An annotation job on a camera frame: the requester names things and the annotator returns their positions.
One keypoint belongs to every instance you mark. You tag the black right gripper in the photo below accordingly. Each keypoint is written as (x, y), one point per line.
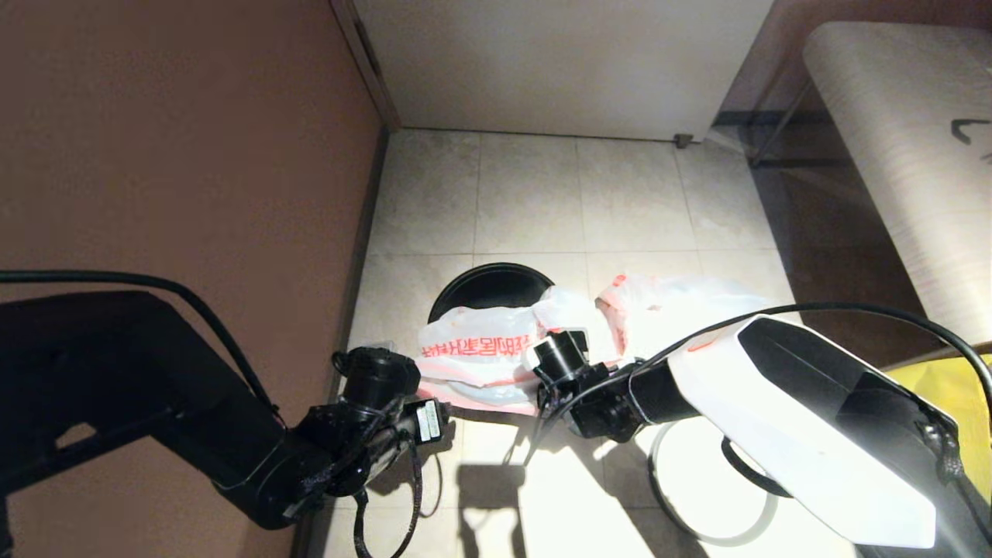
(597, 403)

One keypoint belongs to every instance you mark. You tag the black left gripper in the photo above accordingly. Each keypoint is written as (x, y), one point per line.
(372, 380)

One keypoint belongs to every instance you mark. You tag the clear plastic bag red print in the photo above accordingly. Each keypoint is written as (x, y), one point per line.
(480, 349)

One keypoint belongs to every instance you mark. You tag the white plastic bag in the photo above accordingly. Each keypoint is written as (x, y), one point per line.
(666, 310)

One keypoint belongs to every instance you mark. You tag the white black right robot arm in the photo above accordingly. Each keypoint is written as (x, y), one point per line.
(775, 403)

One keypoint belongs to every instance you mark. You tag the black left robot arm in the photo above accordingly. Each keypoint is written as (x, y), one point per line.
(155, 372)

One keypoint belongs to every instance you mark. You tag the black round trash bin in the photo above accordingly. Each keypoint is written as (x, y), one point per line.
(488, 287)

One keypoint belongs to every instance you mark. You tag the yellow plastic bag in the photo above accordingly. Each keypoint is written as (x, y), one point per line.
(953, 387)

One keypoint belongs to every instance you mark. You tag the small dark cabinet foot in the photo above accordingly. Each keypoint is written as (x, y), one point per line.
(682, 141)

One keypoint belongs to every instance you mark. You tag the white cabinet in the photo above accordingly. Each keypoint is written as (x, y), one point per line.
(558, 70)

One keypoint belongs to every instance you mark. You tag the beige wooden table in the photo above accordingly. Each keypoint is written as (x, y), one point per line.
(891, 116)

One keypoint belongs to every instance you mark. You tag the grey metal furniture frame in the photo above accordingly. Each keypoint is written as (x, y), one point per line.
(780, 124)

